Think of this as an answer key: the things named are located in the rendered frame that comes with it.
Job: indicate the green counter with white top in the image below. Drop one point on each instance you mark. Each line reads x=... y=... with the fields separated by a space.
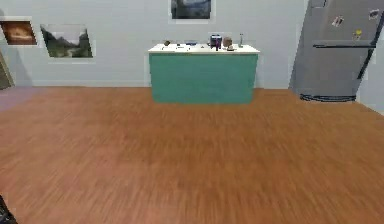
x=203 y=76

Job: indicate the blue flat dish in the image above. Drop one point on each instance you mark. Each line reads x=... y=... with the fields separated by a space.
x=191 y=42

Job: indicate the small dark round object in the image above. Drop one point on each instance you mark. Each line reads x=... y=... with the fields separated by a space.
x=166 y=43

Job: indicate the grey slim bottle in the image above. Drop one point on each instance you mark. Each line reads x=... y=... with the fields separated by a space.
x=240 y=40

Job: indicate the dark blue grey framed picture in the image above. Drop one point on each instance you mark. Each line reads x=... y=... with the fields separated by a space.
x=191 y=8

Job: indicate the green mountain framed picture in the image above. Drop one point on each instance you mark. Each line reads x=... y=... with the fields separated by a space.
x=68 y=41

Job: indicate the grey fridge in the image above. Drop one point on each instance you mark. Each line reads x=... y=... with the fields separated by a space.
x=330 y=56

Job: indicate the red white fridge magnet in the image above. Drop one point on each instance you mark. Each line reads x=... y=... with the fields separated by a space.
x=337 y=21

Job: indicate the yellow fridge magnet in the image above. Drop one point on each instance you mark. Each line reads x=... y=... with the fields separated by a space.
x=357 y=33

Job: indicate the orange brown framed picture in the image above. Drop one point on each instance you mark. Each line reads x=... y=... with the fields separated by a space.
x=18 y=32

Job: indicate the black object at floor edge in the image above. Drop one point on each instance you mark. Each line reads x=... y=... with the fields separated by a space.
x=6 y=213

